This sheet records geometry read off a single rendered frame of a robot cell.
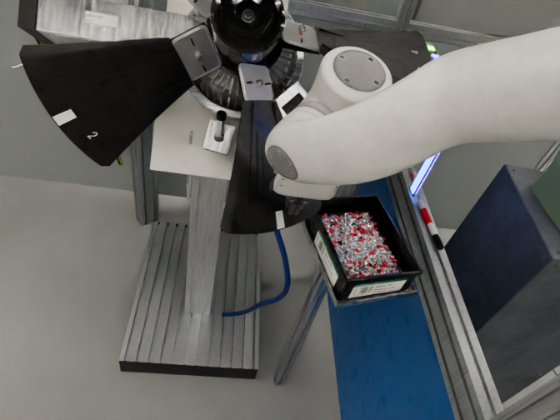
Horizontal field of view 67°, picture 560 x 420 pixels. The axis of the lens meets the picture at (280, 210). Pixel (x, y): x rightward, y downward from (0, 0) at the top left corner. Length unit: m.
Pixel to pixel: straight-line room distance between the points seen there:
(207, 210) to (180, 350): 0.57
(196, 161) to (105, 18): 0.33
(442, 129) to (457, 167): 1.63
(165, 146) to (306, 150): 0.59
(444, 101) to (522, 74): 0.06
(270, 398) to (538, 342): 0.85
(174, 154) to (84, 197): 1.20
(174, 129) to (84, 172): 1.12
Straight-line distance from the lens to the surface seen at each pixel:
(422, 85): 0.42
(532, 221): 1.07
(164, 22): 0.91
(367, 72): 0.50
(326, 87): 0.48
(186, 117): 0.99
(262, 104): 0.76
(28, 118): 1.98
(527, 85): 0.39
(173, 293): 1.70
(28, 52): 0.77
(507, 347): 1.30
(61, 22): 0.95
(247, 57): 0.74
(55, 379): 1.66
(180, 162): 0.98
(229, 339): 1.59
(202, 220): 1.22
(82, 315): 1.76
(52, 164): 2.09
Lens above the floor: 1.49
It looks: 44 degrees down
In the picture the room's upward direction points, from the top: 15 degrees clockwise
